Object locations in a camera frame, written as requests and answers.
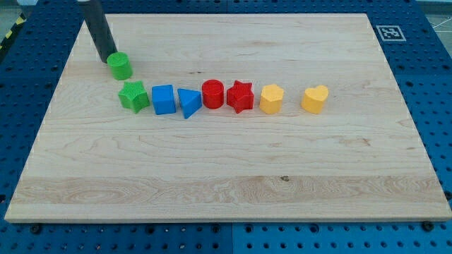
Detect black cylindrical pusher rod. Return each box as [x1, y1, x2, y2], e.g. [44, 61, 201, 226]
[77, 0, 117, 63]

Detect green cylinder block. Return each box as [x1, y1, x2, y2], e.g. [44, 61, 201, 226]
[107, 52, 133, 80]

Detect green star block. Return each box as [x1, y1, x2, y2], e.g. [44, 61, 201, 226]
[118, 80, 150, 114]

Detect blue cube block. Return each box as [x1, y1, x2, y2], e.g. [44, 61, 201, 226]
[152, 85, 176, 115]

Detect blue triangle block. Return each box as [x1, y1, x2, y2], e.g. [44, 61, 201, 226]
[177, 88, 202, 119]

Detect red cylinder block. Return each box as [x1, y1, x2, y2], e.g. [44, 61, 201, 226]
[201, 79, 224, 109]

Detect red star block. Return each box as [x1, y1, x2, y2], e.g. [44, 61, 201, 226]
[227, 80, 254, 114]

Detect yellow hexagon block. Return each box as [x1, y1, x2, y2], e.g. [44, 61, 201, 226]
[259, 84, 284, 114]

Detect yellow heart block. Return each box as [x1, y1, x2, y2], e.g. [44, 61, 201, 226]
[301, 85, 329, 114]

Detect white fiducial marker tag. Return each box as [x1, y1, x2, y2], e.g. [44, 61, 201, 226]
[376, 25, 406, 42]

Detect light wooden board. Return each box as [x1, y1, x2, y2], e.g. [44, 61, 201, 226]
[5, 13, 451, 223]

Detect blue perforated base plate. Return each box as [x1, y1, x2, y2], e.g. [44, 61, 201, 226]
[1, 0, 451, 253]

